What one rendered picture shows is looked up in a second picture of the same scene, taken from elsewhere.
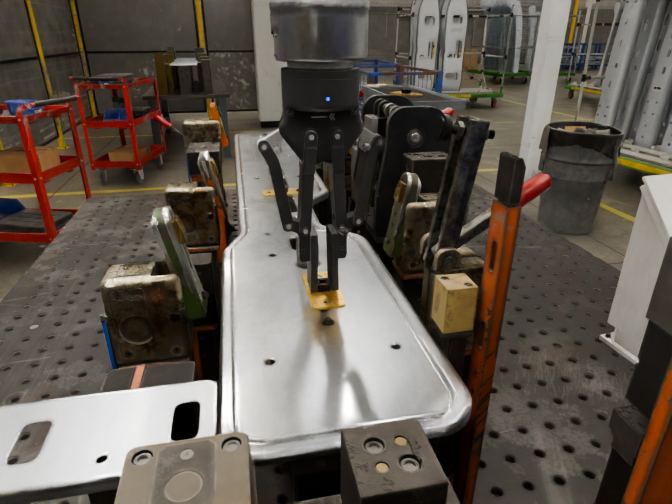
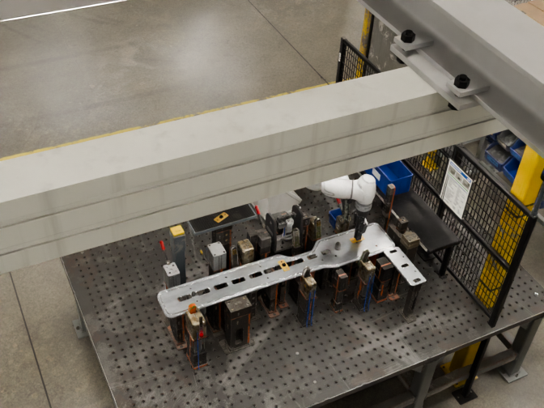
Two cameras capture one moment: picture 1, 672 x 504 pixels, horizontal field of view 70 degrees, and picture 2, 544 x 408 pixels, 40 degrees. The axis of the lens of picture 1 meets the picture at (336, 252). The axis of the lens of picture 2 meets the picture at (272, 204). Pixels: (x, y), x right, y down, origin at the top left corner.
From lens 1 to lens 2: 4.26 m
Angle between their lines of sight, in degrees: 86
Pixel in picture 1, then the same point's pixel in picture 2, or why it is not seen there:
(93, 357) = (325, 350)
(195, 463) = (408, 235)
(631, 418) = (388, 203)
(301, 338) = (367, 243)
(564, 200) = not seen: outside the picture
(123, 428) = (397, 257)
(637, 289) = (274, 201)
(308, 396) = (382, 240)
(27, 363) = (335, 367)
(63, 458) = (405, 260)
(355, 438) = (402, 222)
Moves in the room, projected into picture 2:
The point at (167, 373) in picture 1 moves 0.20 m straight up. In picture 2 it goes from (381, 261) to (386, 235)
